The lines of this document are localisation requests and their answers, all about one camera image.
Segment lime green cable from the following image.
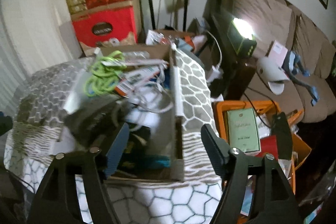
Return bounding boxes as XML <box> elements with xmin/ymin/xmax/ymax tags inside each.
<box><xmin>83</xmin><ymin>50</ymin><xmax>127</xmax><ymax>97</ymax></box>

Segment orange white small box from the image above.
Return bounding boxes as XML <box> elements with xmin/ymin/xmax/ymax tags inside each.
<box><xmin>114</xmin><ymin>65</ymin><xmax>160</xmax><ymax>97</ymax></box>

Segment cardboard box with white flaps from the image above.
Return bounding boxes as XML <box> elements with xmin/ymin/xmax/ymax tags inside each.
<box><xmin>63</xmin><ymin>44</ymin><xmax>183</xmax><ymax>182</ymax></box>

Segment orange plastic crate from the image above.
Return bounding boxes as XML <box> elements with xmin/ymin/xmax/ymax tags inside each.
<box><xmin>213</xmin><ymin>100</ymin><xmax>312</xmax><ymax>223</ymax></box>

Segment red snack bag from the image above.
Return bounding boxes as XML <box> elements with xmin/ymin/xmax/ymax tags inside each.
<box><xmin>260</xmin><ymin>135</ymin><xmax>278</xmax><ymax>158</ymax></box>

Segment grey hexagon pattern blanket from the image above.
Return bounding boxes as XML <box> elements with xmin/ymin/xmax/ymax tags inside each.
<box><xmin>2</xmin><ymin>51</ymin><xmax>222</xmax><ymax>223</ymax></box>

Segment white slipper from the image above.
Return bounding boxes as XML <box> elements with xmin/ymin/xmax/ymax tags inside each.
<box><xmin>256</xmin><ymin>56</ymin><xmax>289</xmax><ymax>96</ymax></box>

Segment dark wooden side table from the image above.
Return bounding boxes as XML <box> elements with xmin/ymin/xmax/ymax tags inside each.
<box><xmin>210</xmin><ymin>12</ymin><xmax>256</xmax><ymax>100</ymax></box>

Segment blue phone holder clamp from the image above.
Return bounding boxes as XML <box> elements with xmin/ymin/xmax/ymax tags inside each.
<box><xmin>282</xmin><ymin>51</ymin><xmax>319</xmax><ymax>106</ymax></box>

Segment pink small box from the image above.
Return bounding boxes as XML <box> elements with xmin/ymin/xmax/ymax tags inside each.
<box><xmin>268</xmin><ymin>40</ymin><xmax>288</xmax><ymax>67</ymax></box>

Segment black green lit lamp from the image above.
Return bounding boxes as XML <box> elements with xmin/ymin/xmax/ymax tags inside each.
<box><xmin>227</xmin><ymin>18</ymin><xmax>257</xmax><ymax>58</ymax></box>

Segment red Collection gift box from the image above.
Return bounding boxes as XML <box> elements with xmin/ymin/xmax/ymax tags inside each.
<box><xmin>72</xmin><ymin>6</ymin><xmax>138</xmax><ymax>48</ymax></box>

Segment brown sofa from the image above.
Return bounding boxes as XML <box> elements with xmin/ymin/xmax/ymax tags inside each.
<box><xmin>221</xmin><ymin>0</ymin><xmax>335</xmax><ymax>123</ymax></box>

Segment stacked gold boxes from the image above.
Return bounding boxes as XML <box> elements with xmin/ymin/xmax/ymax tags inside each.
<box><xmin>66</xmin><ymin>0</ymin><xmax>87</xmax><ymax>15</ymax></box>

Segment white charger with cable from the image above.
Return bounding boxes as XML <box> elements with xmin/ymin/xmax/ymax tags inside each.
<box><xmin>206</xmin><ymin>30</ymin><xmax>223</xmax><ymax>83</ymax></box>

